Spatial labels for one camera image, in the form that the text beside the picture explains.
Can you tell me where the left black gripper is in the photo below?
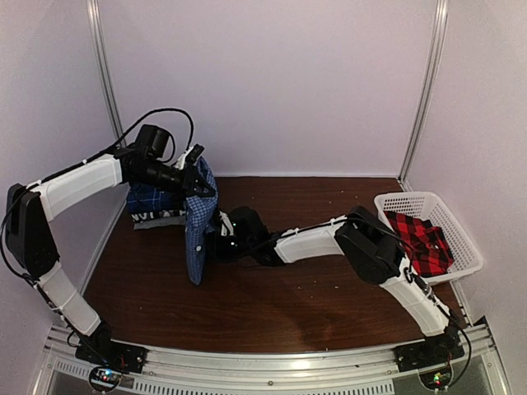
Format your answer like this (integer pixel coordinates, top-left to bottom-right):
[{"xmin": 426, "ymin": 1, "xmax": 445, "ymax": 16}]
[{"xmin": 134, "ymin": 160, "xmax": 216, "ymax": 202}]

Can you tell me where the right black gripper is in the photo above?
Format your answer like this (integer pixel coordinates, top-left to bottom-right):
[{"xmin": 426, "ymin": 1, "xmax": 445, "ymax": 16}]
[{"xmin": 194, "ymin": 231, "xmax": 255, "ymax": 261}]

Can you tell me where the dark blue plaid shirt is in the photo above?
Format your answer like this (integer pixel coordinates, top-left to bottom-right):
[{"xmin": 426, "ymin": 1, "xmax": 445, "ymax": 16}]
[{"xmin": 126, "ymin": 183, "xmax": 184, "ymax": 214}]

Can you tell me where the black grey printed shirt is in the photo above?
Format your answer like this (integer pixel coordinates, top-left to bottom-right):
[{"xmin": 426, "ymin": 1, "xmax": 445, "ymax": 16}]
[{"xmin": 131, "ymin": 210, "xmax": 186, "ymax": 230}]

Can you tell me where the blue small-check long sleeve shirt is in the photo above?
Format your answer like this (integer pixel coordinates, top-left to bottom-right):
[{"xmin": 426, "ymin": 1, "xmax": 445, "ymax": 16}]
[{"xmin": 184, "ymin": 158, "xmax": 218, "ymax": 286}]

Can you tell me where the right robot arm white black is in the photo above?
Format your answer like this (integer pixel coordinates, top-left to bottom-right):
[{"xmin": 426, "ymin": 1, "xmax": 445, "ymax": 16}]
[{"xmin": 205, "ymin": 206, "xmax": 462, "ymax": 364}]

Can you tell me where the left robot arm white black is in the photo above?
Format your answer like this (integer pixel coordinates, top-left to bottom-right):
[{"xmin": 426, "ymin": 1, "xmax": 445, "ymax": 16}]
[{"xmin": 1, "ymin": 148, "xmax": 218, "ymax": 365}]

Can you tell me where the white plastic basket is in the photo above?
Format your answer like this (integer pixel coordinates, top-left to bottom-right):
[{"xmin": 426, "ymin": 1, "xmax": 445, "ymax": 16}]
[{"xmin": 374, "ymin": 192, "xmax": 484, "ymax": 285}]

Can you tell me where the red black plaid shirt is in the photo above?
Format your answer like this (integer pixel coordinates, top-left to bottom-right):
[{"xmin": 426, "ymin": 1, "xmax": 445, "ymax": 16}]
[{"xmin": 384, "ymin": 211, "xmax": 455, "ymax": 277}]

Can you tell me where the left circuit board with leds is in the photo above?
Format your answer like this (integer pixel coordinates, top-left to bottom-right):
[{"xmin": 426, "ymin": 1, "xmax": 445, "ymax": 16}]
[{"xmin": 88, "ymin": 366, "xmax": 123, "ymax": 392}]

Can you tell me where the circuit board with leds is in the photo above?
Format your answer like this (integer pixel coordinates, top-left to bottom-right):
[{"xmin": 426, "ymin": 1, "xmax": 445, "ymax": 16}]
[
  {"xmin": 419, "ymin": 367, "xmax": 453, "ymax": 392},
  {"xmin": 88, "ymin": 366, "xmax": 123, "ymax": 392}
]

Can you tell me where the right circuit board with leds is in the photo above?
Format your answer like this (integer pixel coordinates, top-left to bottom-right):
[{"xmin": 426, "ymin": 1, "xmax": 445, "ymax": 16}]
[{"xmin": 419, "ymin": 367, "xmax": 453, "ymax": 392}]

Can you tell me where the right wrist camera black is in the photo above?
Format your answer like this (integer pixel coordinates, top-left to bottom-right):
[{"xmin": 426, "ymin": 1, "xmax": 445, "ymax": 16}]
[{"xmin": 228, "ymin": 207, "xmax": 270, "ymax": 244}]

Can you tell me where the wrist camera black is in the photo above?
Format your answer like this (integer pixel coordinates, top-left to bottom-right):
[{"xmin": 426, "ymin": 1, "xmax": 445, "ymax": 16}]
[
  {"xmin": 133, "ymin": 124, "xmax": 175, "ymax": 159},
  {"xmin": 228, "ymin": 207, "xmax": 270, "ymax": 244}
]

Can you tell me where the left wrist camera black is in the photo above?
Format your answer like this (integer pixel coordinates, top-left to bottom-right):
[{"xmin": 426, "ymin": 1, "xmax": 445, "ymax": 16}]
[{"xmin": 133, "ymin": 124, "xmax": 175, "ymax": 159}]

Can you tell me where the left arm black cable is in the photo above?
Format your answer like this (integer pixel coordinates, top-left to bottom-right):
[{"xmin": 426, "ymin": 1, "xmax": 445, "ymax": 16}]
[{"xmin": 0, "ymin": 107, "xmax": 197, "ymax": 281}]

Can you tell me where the front aluminium rail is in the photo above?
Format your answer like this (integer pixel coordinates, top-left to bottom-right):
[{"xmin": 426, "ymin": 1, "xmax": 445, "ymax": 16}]
[{"xmin": 29, "ymin": 324, "xmax": 512, "ymax": 394}]

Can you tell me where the left aluminium frame post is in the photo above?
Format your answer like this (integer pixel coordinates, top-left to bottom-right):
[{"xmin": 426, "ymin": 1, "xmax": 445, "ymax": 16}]
[{"xmin": 86, "ymin": 0, "xmax": 126, "ymax": 146}]

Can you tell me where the aluminium frame post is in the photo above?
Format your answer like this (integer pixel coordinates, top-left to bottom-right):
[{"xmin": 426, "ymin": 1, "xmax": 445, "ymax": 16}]
[
  {"xmin": 398, "ymin": 0, "xmax": 450, "ymax": 190},
  {"xmin": 86, "ymin": 0, "xmax": 126, "ymax": 146}
]

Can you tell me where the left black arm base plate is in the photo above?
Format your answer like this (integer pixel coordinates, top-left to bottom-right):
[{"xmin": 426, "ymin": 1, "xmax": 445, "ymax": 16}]
[{"xmin": 75, "ymin": 341, "xmax": 147, "ymax": 374}]

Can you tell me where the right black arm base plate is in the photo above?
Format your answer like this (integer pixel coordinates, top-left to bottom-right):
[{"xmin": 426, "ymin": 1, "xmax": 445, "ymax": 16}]
[{"xmin": 394, "ymin": 341, "xmax": 464, "ymax": 372}]

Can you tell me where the right aluminium frame post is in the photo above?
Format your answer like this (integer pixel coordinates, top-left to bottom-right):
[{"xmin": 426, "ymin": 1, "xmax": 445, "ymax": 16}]
[{"xmin": 398, "ymin": 0, "xmax": 450, "ymax": 190}]

